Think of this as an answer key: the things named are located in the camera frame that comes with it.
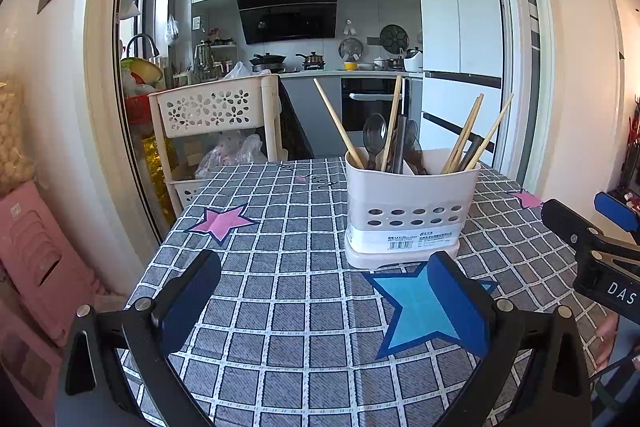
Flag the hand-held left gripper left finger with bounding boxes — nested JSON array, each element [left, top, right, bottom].
[[55, 248, 223, 427]]

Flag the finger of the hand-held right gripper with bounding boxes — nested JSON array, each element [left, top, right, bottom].
[[541, 199, 606, 253], [594, 191, 640, 233]]

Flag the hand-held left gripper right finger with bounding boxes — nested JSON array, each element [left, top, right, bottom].
[[427, 251, 593, 427]]

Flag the white utensil holder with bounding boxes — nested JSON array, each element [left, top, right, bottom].
[[344, 148, 482, 269]]

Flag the blue dotted wooden chopstick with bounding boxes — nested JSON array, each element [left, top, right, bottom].
[[441, 95, 482, 174]]

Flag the dark clear plastic spoon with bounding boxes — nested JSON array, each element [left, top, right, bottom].
[[362, 113, 388, 171], [402, 120, 420, 162]]

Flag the person's right hand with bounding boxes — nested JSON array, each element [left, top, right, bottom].
[[595, 313, 640, 370]]

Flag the dark red hanging items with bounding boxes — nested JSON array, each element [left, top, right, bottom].
[[619, 94, 640, 208]]

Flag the grey checked tablecloth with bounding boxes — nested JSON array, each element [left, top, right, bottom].
[[117, 157, 640, 427]]

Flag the gold foil pack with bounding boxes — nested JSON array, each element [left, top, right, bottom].
[[140, 134, 173, 228]]

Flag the clear plastic bag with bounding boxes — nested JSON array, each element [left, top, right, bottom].
[[194, 132, 265, 180]]

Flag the pink plastic stool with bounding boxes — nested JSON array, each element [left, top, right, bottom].
[[0, 307, 66, 408], [0, 182, 108, 348]]

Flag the white flower-cutout storage cart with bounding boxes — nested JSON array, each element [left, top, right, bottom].
[[147, 74, 281, 218]]

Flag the red basin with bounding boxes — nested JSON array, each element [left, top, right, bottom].
[[122, 94, 151, 125]]

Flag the grey kitchen counter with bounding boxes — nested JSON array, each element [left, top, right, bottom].
[[277, 72, 423, 160]]

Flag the white fridge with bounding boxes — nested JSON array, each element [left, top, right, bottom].
[[415, 0, 506, 168]]

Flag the black built-in oven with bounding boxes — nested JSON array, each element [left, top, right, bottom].
[[341, 77, 411, 142]]

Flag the white rice cooker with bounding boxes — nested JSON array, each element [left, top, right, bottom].
[[402, 48, 425, 74]]

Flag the yellow-green bowl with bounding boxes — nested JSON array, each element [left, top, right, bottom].
[[120, 57, 165, 88]]

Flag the bag of pale round snacks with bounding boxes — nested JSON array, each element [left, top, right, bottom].
[[0, 74, 38, 198]]

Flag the white counter rack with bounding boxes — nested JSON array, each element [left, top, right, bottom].
[[210, 39, 238, 78]]

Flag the black wok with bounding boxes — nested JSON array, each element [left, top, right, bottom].
[[249, 53, 288, 70]]

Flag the round dark hanging pan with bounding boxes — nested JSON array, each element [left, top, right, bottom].
[[379, 24, 410, 55]]

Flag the metal kitchen faucet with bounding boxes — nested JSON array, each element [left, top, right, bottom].
[[125, 33, 161, 60]]

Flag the dark pot with lid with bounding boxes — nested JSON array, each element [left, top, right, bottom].
[[295, 51, 326, 70]]

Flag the round metal hanging rack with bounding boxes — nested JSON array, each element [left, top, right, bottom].
[[338, 37, 364, 62]]

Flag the black range hood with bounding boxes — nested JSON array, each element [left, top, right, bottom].
[[236, 0, 343, 46]]

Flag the white sliding door frame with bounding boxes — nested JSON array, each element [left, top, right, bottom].
[[82, 0, 553, 248]]

